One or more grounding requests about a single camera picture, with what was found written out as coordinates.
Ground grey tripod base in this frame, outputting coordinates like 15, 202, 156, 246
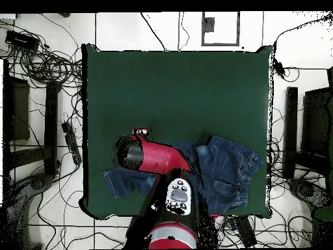
287, 177, 333, 211
5, 172, 56, 249

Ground black stand frame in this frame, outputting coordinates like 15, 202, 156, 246
282, 86, 333, 180
2, 59, 59, 183

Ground black cable with plug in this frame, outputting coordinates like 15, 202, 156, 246
272, 14, 333, 80

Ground green round object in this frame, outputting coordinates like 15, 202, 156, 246
312, 206, 333, 223

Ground tangled black cables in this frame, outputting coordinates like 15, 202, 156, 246
265, 106, 326, 248
5, 44, 83, 90

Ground black electronics box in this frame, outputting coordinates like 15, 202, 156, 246
5, 29, 40, 51

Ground long black cable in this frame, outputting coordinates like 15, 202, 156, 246
140, 12, 168, 52

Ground wide black power strip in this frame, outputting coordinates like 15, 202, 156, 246
233, 215, 258, 249

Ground blue denim jeans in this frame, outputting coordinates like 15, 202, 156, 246
101, 135, 264, 215

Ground dark grey square plate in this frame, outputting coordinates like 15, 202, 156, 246
202, 17, 216, 33

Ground dark green table cloth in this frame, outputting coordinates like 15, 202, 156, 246
79, 43, 273, 220

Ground dark flat panel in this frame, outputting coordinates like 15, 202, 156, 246
10, 77, 31, 141
300, 87, 333, 157

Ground grey square floor frame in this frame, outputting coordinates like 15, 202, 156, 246
201, 11, 241, 47

